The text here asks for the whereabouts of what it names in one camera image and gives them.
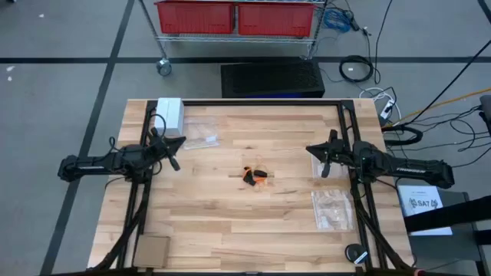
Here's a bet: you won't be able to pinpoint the black metal beam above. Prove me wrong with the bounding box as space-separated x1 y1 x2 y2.
403 194 491 234

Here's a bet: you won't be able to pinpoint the white cardboard box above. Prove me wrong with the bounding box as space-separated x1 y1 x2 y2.
154 97 186 138

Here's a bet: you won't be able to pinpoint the white cable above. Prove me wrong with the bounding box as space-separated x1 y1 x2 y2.
358 87 403 124

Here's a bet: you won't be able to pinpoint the yellow rubber band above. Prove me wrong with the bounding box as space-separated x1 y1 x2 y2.
251 155 269 172

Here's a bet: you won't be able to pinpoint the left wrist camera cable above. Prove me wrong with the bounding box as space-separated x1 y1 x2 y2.
151 113 168 139

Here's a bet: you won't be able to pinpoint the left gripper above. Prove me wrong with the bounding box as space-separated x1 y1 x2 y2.
147 127 187 173

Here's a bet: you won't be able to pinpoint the red plastic bin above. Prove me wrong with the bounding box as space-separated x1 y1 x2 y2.
236 2 316 38
153 0 236 35

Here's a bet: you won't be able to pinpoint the black perforated case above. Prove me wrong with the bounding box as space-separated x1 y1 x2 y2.
219 60 326 100

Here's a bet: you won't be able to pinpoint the blue cable coil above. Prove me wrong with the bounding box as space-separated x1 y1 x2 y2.
323 7 353 34

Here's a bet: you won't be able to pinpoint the red bins on wire shelf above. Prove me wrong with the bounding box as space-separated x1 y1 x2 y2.
137 0 329 77

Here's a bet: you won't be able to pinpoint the yellow cable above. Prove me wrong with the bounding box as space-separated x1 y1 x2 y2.
389 87 491 127

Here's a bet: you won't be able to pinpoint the long black cable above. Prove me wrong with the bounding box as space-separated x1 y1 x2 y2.
406 48 491 126

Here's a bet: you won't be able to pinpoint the grey side cart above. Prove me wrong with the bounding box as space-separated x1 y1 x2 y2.
402 189 491 276

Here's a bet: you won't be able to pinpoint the thin black cable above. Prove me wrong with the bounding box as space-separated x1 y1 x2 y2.
373 0 394 85

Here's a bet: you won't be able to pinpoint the thick black cable bundle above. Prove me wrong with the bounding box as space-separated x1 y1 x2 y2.
381 123 424 147

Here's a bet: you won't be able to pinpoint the black tape roll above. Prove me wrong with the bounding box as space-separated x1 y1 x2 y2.
344 243 370 265

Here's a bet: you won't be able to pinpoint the black cable coil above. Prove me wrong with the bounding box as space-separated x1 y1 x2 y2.
338 54 375 84

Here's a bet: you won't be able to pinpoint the white printed booklet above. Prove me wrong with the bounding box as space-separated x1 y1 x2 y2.
397 185 454 237

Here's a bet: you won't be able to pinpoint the brown cardboard sheet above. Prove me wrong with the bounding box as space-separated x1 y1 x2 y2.
132 235 172 269

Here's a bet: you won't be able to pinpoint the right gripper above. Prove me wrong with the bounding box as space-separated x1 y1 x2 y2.
305 129 356 179

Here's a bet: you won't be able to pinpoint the white power strip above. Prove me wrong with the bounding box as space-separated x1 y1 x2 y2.
378 97 397 120

